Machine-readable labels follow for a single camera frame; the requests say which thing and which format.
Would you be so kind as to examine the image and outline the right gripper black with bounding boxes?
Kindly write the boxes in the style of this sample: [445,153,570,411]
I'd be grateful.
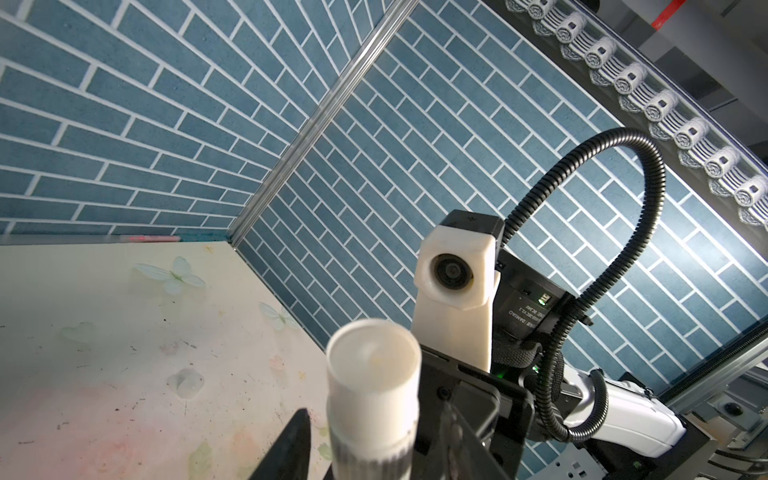
[413,350,534,479]

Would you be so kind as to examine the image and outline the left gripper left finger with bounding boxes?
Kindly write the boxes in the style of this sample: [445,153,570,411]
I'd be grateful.
[248,409,311,480]

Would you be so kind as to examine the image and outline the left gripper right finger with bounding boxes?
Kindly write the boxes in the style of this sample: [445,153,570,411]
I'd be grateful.
[437,403,504,480]

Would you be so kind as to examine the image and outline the white glue stick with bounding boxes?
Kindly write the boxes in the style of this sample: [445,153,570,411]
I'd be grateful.
[326,319,422,479]

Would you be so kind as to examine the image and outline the clear glue stick cap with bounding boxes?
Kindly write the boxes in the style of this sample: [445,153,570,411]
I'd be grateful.
[166,368,205,400]

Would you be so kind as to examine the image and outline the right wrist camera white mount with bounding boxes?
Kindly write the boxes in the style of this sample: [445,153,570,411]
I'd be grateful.
[411,210,504,373]

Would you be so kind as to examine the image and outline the white lace wall trim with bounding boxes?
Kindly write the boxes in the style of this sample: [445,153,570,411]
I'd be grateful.
[505,1,767,230]

